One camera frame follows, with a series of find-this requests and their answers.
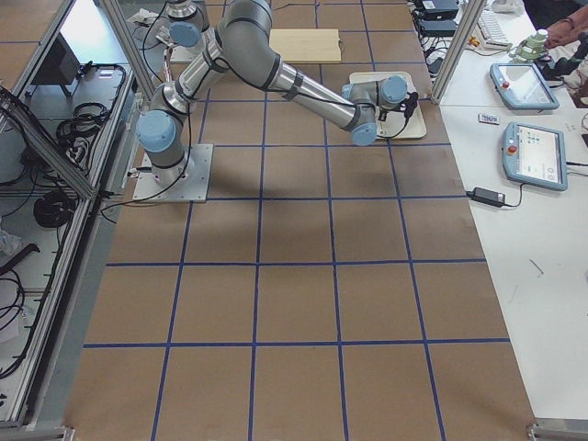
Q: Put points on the white keyboard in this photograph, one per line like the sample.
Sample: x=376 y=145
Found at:
x=490 y=32

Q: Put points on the far teach pendant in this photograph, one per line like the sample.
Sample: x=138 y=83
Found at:
x=522 y=87

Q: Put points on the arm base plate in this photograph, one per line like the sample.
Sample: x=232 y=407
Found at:
x=182 y=54
x=184 y=179

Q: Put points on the teach pendant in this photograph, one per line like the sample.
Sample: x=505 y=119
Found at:
x=522 y=87
x=535 y=155

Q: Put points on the bamboo cutting board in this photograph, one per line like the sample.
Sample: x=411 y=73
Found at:
x=307 y=45

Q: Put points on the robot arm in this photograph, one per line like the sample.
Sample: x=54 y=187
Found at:
x=188 y=21
x=240 y=44

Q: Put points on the black power adapter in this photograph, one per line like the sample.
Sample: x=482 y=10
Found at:
x=487 y=197

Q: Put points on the aluminium frame post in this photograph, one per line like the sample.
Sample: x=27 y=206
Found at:
x=466 y=24

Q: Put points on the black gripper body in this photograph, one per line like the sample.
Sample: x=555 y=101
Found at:
x=381 y=116

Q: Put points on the near teach pendant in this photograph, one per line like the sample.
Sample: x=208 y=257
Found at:
x=535 y=155

